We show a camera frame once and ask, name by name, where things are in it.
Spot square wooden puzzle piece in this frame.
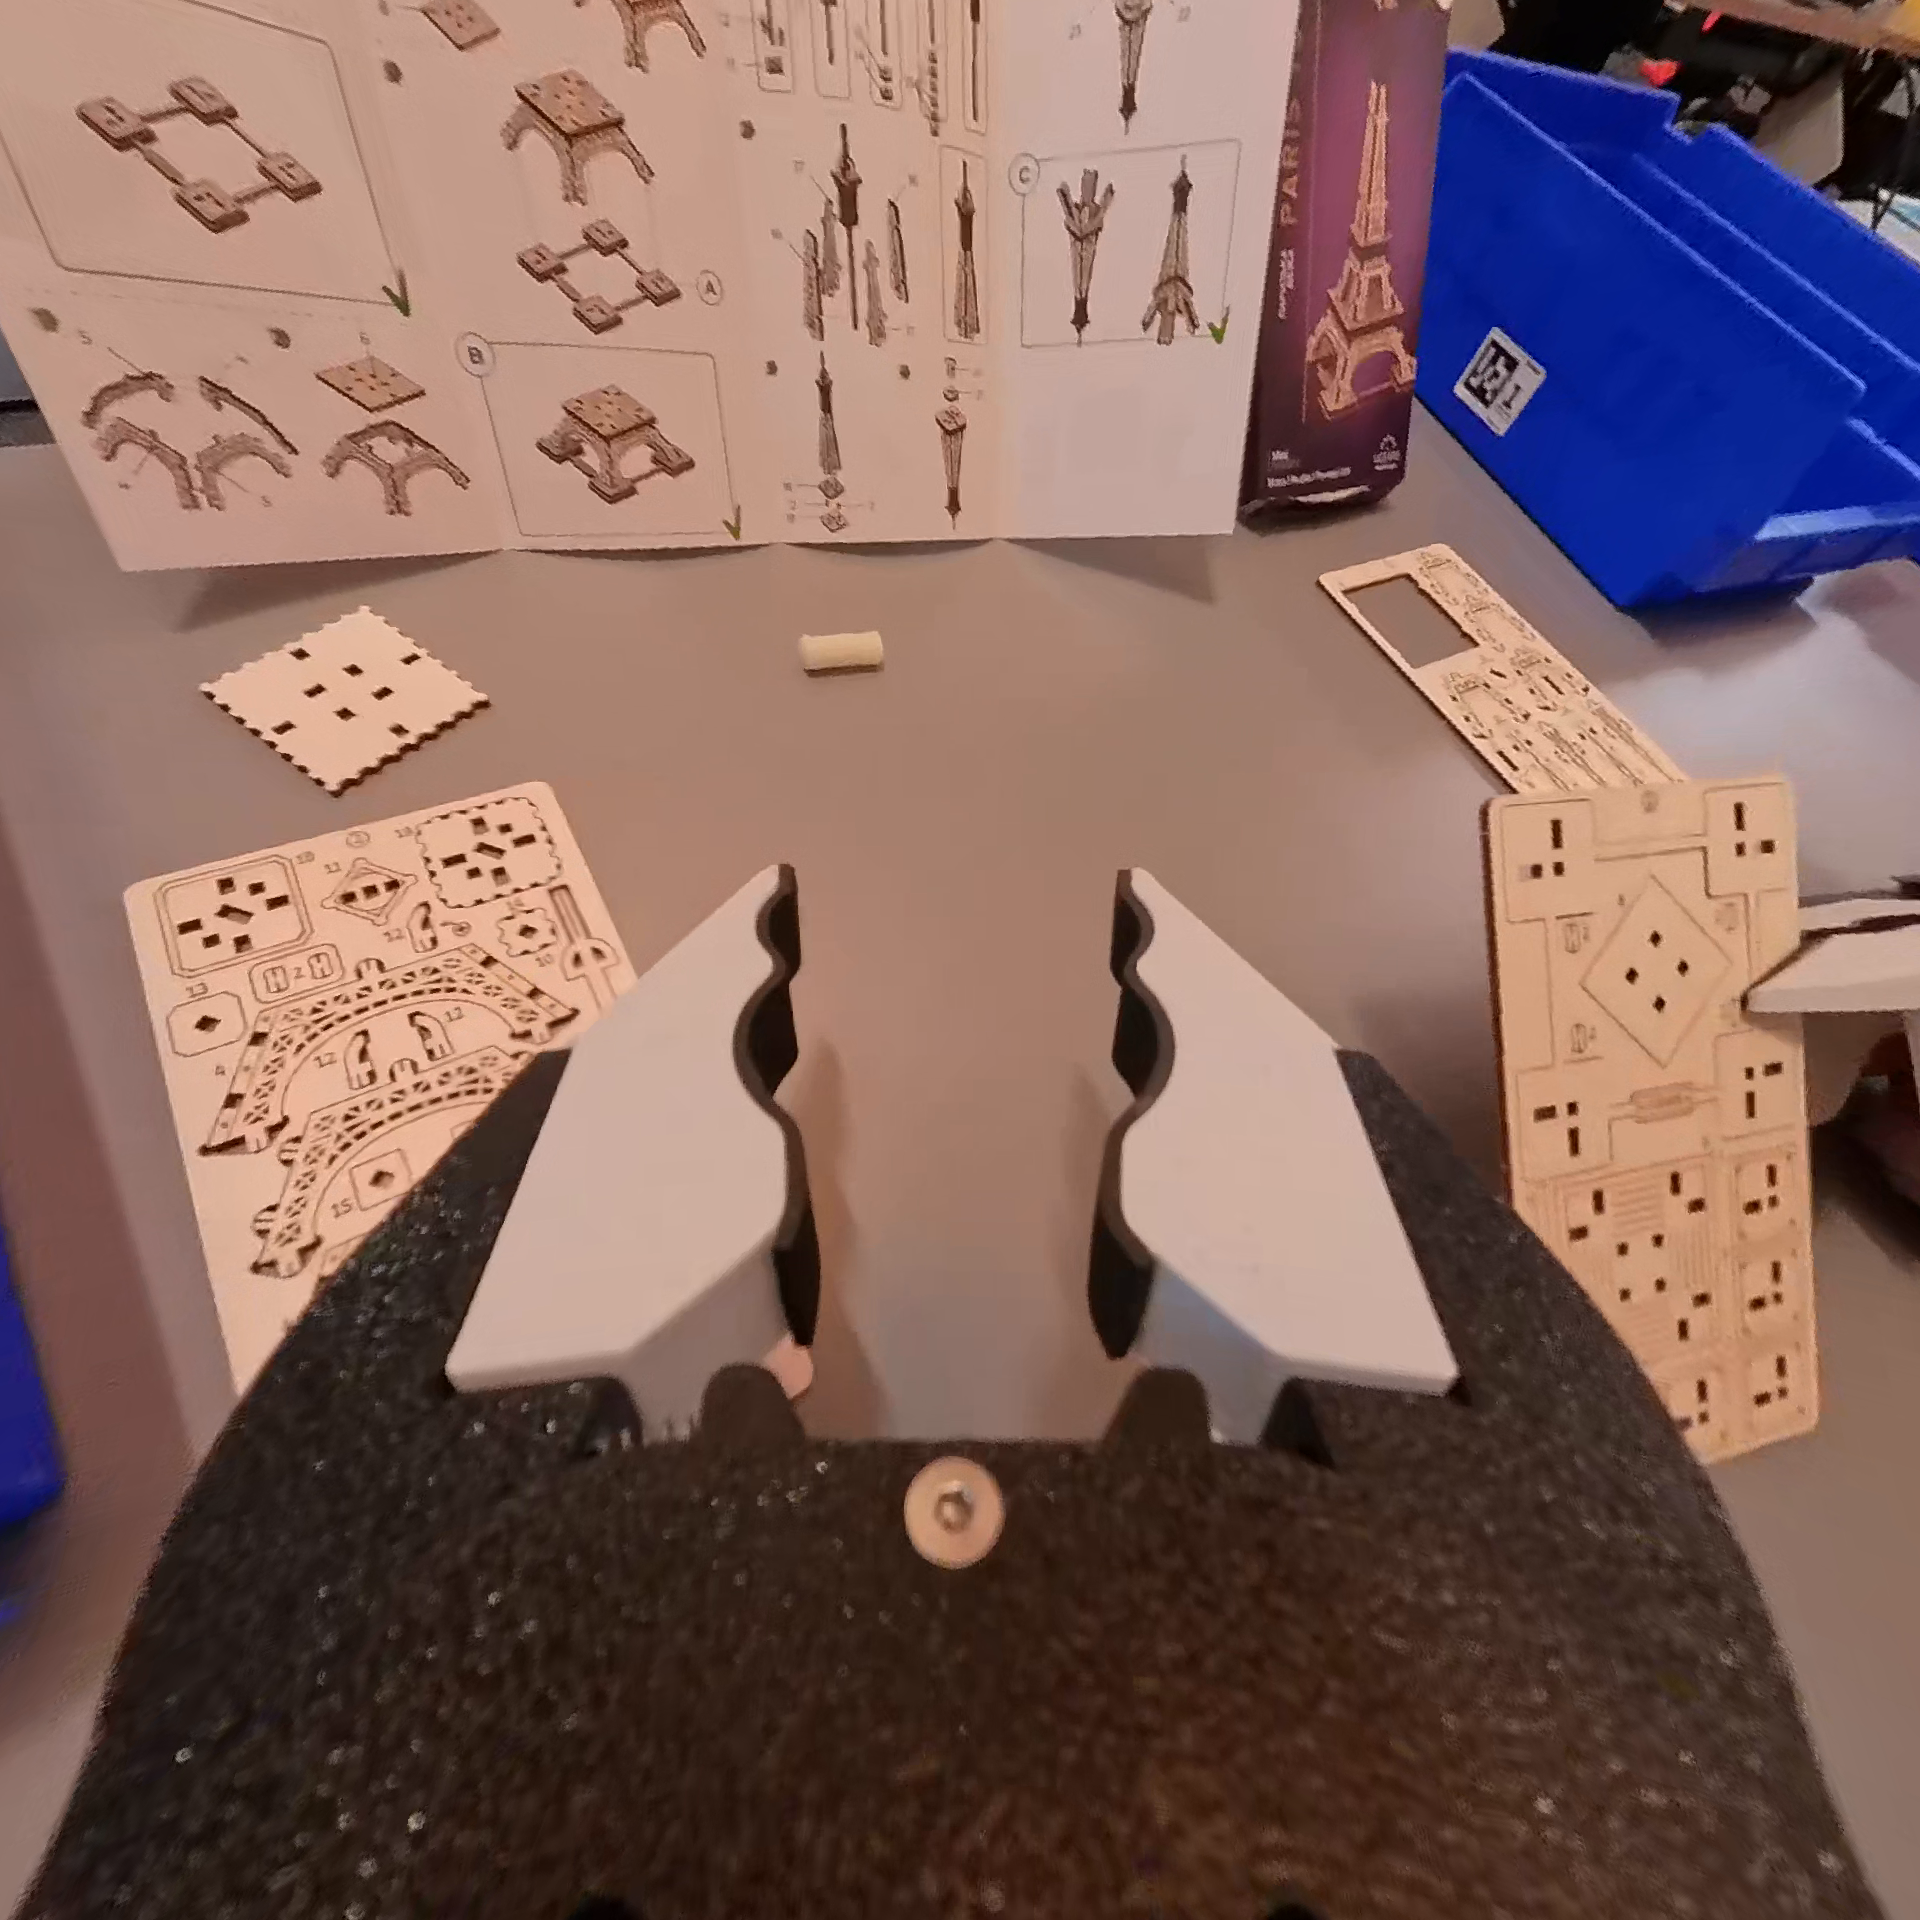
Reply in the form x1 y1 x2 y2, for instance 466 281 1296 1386
200 606 495 797

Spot grey desk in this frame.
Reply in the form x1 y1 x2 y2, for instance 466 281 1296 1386
0 335 1920 1920

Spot blue plastic bin with tag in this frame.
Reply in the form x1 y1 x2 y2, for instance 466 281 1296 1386
1416 46 1920 611

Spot wooden puzzle sheet with arches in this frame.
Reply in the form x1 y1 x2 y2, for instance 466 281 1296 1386
123 780 641 1396

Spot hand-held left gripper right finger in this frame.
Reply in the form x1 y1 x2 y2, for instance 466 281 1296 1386
1089 865 1462 1452

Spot wooden puzzle sheet with hole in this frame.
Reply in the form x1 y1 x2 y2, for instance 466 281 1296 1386
1320 545 1690 794

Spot wooden puzzle sheet with squares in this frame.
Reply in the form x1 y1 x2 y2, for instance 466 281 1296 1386
1487 774 1823 1465

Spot purple puzzle box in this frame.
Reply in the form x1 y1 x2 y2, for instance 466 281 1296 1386
1238 0 1452 538

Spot paper instruction sheet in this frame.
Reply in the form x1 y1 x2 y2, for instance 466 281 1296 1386
0 0 1302 573

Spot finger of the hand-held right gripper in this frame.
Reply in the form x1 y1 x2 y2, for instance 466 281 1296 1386
1792 884 1920 945
1739 935 1920 1019

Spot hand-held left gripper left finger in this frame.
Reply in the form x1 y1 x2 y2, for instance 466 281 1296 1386
444 861 824 1445

